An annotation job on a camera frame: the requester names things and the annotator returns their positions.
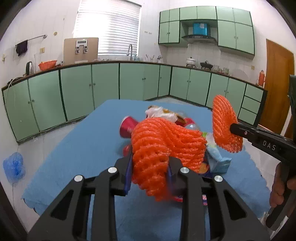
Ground green lower kitchen cabinets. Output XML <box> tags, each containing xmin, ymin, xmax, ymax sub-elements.
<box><xmin>1</xmin><ymin>61</ymin><xmax>267</xmax><ymax>142</ymax></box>

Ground clear plastic bottle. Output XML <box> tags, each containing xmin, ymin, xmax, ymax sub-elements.
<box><xmin>185</xmin><ymin>123</ymin><xmax>200</xmax><ymax>131</ymax></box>

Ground black wok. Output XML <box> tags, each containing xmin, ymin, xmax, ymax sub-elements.
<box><xmin>200</xmin><ymin>61</ymin><xmax>213</xmax><ymax>71</ymax></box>

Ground window blinds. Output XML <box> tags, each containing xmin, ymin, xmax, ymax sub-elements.
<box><xmin>73</xmin><ymin>1</ymin><xmax>142</xmax><ymax>55</ymax></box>

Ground large orange foam net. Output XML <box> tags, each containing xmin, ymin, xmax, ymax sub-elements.
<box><xmin>131</xmin><ymin>118</ymin><xmax>207</xmax><ymax>201</ymax></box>

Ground range hood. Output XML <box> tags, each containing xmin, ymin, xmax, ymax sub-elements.
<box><xmin>181</xmin><ymin>22</ymin><xmax>218</xmax><ymax>45</ymax></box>

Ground blue table cloth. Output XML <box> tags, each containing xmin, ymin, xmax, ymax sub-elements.
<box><xmin>23</xmin><ymin>100</ymin><xmax>270</xmax><ymax>240</ymax></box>

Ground metal towel rail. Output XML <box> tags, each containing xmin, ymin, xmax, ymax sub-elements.
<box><xmin>27</xmin><ymin>34</ymin><xmax>47</xmax><ymax>41</ymax></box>

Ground blue plastic bag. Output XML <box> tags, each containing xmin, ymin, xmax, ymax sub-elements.
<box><xmin>3</xmin><ymin>152</ymin><xmax>26</xmax><ymax>184</ymax></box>

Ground white cooking pot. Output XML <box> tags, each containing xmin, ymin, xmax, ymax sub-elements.
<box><xmin>186</xmin><ymin>57</ymin><xmax>196</xmax><ymax>68</ymax></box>

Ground white tissue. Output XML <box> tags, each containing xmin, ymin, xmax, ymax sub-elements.
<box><xmin>145</xmin><ymin>105</ymin><xmax>178</xmax><ymax>123</ymax></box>

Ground orange plastic basin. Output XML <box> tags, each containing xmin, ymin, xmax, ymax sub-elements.
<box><xmin>38</xmin><ymin>60</ymin><xmax>57</xmax><ymax>71</ymax></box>

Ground steel electric kettle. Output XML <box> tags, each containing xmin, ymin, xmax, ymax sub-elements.
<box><xmin>26</xmin><ymin>61</ymin><xmax>34</xmax><ymax>76</ymax></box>

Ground green kitchen cabinets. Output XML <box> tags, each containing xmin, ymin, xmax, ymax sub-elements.
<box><xmin>158</xmin><ymin>6</ymin><xmax>255</xmax><ymax>59</ymax></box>
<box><xmin>1</xmin><ymin>61</ymin><xmax>267</xmax><ymax>142</ymax></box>

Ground light blue carton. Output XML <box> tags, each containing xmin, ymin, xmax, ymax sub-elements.
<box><xmin>205</xmin><ymin>133</ymin><xmax>232</xmax><ymax>174</ymax></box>

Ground red crushed paper cup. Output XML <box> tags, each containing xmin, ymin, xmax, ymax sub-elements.
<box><xmin>119</xmin><ymin>116</ymin><xmax>138</xmax><ymax>138</ymax></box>

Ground brown cardboard box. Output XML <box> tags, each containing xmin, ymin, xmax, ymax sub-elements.
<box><xmin>63</xmin><ymin>38</ymin><xmax>99</xmax><ymax>65</ymax></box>

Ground red snack packet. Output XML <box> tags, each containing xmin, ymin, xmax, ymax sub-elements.
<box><xmin>175</xmin><ymin>113</ymin><xmax>195</xmax><ymax>128</ymax></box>

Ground green upper kitchen cabinets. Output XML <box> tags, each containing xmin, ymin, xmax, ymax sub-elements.
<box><xmin>158</xmin><ymin>6</ymin><xmax>255</xmax><ymax>59</ymax></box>

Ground brown wooden door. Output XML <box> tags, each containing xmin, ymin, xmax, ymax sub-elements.
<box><xmin>259</xmin><ymin>40</ymin><xmax>295</xmax><ymax>134</ymax></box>

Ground small orange foam net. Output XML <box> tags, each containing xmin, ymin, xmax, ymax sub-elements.
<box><xmin>212</xmin><ymin>95</ymin><xmax>243</xmax><ymax>153</ymax></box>

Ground dark hanging towel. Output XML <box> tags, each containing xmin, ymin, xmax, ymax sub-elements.
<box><xmin>16</xmin><ymin>40</ymin><xmax>28</xmax><ymax>56</ymax></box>

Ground colourful snack wrapper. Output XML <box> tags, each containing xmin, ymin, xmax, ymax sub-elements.
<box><xmin>172</xmin><ymin>158</ymin><xmax>212</xmax><ymax>206</ymax></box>

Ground orange thermos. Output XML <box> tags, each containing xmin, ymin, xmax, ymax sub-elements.
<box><xmin>256</xmin><ymin>70</ymin><xmax>265</xmax><ymax>87</ymax></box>

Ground person's right hand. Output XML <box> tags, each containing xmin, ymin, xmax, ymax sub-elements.
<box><xmin>269</xmin><ymin>163</ymin><xmax>285</xmax><ymax>208</ymax></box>

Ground chrome sink faucet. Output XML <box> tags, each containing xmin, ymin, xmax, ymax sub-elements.
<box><xmin>126</xmin><ymin>44</ymin><xmax>133</xmax><ymax>61</ymax></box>

